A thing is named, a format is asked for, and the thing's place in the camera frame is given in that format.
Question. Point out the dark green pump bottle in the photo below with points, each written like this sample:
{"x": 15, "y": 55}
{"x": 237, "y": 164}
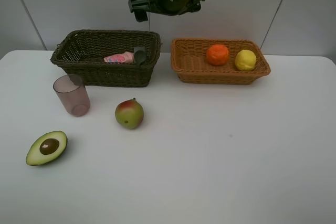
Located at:
{"x": 139, "y": 55}

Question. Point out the pink bottle with white cap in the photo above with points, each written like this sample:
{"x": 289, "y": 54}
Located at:
{"x": 126, "y": 57}

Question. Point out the orange tangerine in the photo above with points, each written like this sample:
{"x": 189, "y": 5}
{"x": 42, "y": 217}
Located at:
{"x": 217, "y": 55}

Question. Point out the yellow lemon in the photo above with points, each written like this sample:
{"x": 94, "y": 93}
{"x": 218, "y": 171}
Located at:
{"x": 245, "y": 60}

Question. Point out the orange wicker basket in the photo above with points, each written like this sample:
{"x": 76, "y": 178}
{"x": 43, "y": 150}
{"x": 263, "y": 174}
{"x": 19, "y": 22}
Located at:
{"x": 188, "y": 61}

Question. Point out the dark brown wicker basket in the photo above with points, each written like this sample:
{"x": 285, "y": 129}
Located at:
{"x": 82, "y": 52}

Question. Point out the red green mango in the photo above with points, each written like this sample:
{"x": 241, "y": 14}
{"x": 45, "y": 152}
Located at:
{"x": 129, "y": 114}

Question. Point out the translucent pink plastic cup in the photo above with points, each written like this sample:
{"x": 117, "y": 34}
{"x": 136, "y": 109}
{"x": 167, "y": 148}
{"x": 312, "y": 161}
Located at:
{"x": 72, "y": 93}

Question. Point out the halved avocado with pit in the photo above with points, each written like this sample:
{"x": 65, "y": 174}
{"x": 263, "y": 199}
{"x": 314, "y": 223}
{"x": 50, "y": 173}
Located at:
{"x": 47, "y": 148}

